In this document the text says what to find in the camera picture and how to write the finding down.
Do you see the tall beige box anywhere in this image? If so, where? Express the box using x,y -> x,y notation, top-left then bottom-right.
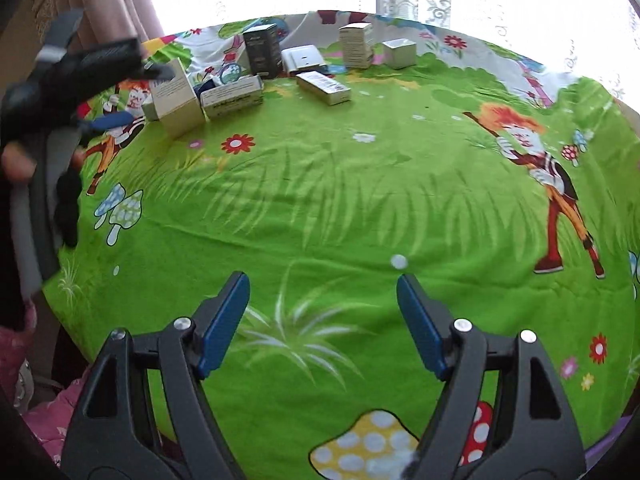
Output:
338,22 -> 375,69

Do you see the large cream box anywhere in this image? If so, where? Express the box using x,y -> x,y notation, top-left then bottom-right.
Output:
150,57 -> 207,140

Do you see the small white box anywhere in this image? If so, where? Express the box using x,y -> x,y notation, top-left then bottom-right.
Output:
382,39 -> 417,70

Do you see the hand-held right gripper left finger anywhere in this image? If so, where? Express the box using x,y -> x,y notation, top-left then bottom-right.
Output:
60,270 -> 251,480

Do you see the long silver box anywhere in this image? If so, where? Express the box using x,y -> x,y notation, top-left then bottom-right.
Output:
296,71 -> 352,106

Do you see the black cardboard box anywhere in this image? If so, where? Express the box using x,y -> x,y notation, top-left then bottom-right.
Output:
243,24 -> 283,78

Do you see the printed green blanket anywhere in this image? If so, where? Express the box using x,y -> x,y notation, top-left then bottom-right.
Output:
42,10 -> 640,480

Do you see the person's left hand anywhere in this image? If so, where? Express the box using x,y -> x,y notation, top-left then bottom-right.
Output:
0,144 -> 37,184

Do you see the white plastic device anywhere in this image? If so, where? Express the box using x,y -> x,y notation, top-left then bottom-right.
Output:
281,45 -> 328,77

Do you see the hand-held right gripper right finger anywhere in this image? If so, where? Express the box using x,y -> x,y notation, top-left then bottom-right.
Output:
396,274 -> 587,480

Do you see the white box with green print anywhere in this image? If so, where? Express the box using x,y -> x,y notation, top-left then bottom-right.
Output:
200,75 -> 264,120

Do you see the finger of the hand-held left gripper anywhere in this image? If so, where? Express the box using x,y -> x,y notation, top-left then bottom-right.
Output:
119,59 -> 177,83
75,111 -> 147,147

